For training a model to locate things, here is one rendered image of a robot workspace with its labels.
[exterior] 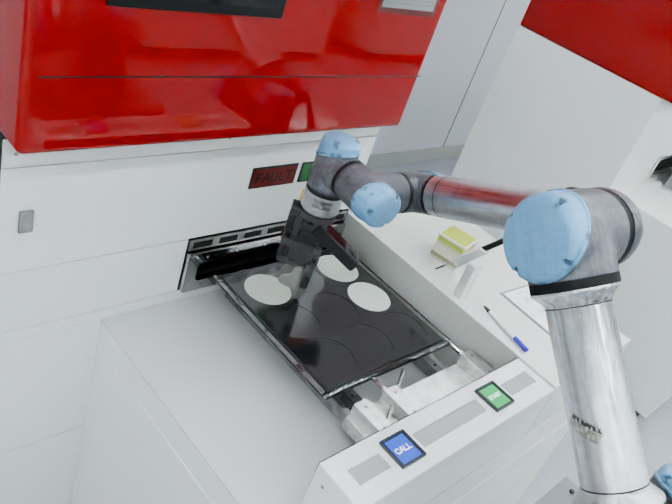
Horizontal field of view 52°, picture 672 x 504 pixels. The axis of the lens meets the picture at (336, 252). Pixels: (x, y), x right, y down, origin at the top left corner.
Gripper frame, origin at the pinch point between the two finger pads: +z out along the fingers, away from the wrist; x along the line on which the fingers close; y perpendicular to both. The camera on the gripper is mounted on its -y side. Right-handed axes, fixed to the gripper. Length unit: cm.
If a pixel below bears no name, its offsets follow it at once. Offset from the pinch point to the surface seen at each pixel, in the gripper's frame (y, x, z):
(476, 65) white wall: -87, -326, 23
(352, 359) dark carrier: -12.4, 14.0, 1.4
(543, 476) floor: -112, -61, 91
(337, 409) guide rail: -11.8, 21.8, 7.4
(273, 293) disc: 5.3, 0.9, 1.2
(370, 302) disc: -15.6, -6.0, 1.3
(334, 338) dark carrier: -8.4, 9.5, 1.3
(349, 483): -12, 48, -5
